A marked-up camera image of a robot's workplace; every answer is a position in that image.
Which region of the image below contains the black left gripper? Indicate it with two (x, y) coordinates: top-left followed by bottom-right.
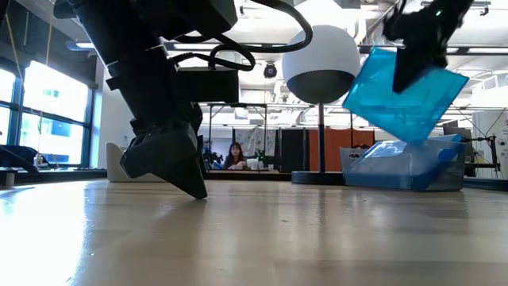
(105, 43), (209, 200)

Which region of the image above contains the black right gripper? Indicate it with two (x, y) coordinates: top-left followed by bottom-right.
(383, 0), (475, 95)

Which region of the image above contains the person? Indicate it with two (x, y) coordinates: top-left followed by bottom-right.
(223, 141), (248, 171)

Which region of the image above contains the white globe lamp black stand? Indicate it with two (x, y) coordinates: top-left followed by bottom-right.
(280, 24), (361, 186)

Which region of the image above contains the orange partition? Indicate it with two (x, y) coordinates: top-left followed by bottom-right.
(308, 127), (375, 172)

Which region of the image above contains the grey side desk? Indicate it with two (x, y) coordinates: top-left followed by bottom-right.
(0, 166), (108, 187)

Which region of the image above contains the clear plastic bin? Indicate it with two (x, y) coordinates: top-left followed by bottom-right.
(340, 134), (466, 192)

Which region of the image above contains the ceiling light bar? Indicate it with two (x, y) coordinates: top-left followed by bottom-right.
(172, 42), (287, 52)

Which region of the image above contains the black partition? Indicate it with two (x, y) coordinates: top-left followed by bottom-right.
(273, 127), (309, 172)

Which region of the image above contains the large window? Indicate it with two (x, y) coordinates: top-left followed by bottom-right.
(0, 59), (98, 168)

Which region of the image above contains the black fabric object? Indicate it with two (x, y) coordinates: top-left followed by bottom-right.
(0, 144), (40, 174)

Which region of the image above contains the silver ventilation duct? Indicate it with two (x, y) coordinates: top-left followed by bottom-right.
(356, 0), (402, 47)

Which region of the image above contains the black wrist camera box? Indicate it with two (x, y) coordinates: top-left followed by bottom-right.
(174, 66), (241, 105)

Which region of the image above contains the black background rig frame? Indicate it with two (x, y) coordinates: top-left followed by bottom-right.
(200, 102), (269, 172)

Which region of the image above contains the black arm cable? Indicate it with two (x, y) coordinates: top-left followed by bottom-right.
(170, 0), (314, 72)

